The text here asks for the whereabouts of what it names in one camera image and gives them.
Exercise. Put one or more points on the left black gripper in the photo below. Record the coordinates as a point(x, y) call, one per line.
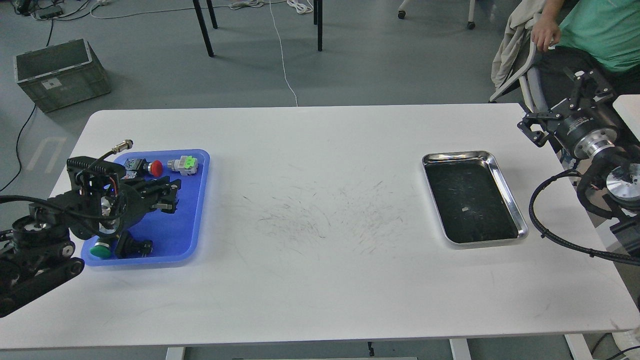
point(108, 203)

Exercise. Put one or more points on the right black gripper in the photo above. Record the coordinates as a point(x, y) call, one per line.
point(582, 133)

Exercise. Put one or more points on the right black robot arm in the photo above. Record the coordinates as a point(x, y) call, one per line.
point(608, 188)

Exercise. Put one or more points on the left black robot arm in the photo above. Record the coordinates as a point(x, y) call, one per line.
point(37, 253)

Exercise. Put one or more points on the blue plastic tray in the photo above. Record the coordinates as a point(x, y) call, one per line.
point(174, 236)

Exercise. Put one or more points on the white office chair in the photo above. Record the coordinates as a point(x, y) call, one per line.
point(526, 77)

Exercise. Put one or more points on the seated person green shirt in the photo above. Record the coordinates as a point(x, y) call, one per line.
point(596, 34)

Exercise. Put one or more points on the beige jacket on chair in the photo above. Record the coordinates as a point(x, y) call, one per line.
point(521, 20)

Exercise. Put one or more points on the silver metal tray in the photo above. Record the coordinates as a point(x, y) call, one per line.
point(474, 203)

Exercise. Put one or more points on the black table leg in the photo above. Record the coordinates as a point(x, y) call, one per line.
point(202, 23)
point(318, 22)

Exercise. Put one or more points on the grey plastic crate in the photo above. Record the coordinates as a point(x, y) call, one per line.
point(61, 75)

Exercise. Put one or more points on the grey green switch part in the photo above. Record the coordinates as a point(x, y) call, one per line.
point(186, 165)

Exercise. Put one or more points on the red push button switch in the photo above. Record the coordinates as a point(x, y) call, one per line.
point(140, 167)

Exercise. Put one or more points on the green push button switch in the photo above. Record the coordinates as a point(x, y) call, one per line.
point(101, 250)

